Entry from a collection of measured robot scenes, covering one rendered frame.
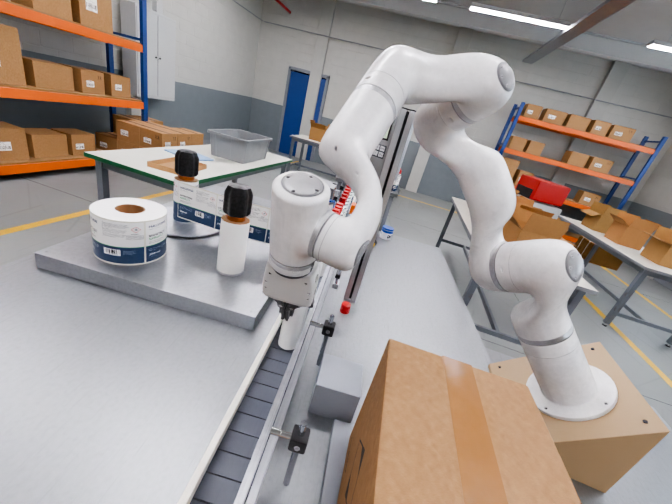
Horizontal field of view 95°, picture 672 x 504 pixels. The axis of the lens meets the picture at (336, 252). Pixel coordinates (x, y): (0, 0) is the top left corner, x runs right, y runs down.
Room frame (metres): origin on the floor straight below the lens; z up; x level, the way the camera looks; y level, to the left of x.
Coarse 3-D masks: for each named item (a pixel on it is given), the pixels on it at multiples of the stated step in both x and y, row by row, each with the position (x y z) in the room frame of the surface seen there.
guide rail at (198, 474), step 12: (276, 324) 0.65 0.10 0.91; (264, 348) 0.55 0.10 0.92; (252, 372) 0.48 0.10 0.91; (240, 396) 0.41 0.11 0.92; (228, 420) 0.36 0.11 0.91; (216, 432) 0.34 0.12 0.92; (216, 444) 0.32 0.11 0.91; (204, 456) 0.30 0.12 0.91; (204, 468) 0.28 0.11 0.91; (192, 480) 0.26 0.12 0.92; (192, 492) 0.25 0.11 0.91
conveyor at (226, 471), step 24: (264, 360) 0.55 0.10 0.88; (288, 360) 0.57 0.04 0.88; (264, 384) 0.49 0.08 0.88; (288, 384) 0.50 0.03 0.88; (240, 408) 0.42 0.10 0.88; (264, 408) 0.43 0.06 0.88; (240, 432) 0.37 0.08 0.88; (216, 456) 0.32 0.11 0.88; (240, 456) 0.33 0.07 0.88; (216, 480) 0.29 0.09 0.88; (240, 480) 0.29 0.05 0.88
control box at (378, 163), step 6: (396, 120) 0.98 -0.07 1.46; (390, 132) 0.99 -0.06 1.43; (390, 138) 0.98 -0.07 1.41; (408, 138) 1.05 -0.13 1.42; (384, 144) 0.99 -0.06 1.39; (372, 156) 1.01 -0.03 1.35; (384, 156) 0.99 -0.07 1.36; (402, 156) 1.05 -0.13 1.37; (372, 162) 1.01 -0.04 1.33; (378, 162) 1.00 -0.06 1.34; (384, 162) 0.98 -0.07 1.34; (378, 168) 0.99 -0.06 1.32; (378, 174) 0.99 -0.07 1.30; (396, 174) 1.05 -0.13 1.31
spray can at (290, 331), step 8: (296, 312) 0.60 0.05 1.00; (304, 312) 0.61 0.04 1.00; (288, 320) 0.60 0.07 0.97; (296, 320) 0.60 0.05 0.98; (288, 328) 0.60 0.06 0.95; (296, 328) 0.60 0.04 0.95; (280, 336) 0.61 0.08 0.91; (288, 336) 0.60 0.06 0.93; (296, 336) 0.61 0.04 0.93; (280, 344) 0.60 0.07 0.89; (288, 344) 0.60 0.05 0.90
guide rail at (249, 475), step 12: (324, 276) 0.88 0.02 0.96; (312, 312) 0.67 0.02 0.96; (300, 336) 0.57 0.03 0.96; (300, 348) 0.54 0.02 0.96; (288, 372) 0.46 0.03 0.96; (276, 396) 0.40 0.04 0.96; (276, 408) 0.37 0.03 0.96; (264, 432) 0.33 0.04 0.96; (264, 444) 0.31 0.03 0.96; (252, 456) 0.29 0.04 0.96; (252, 468) 0.27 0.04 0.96; (252, 480) 0.26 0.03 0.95; (240, 492) 0.24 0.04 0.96
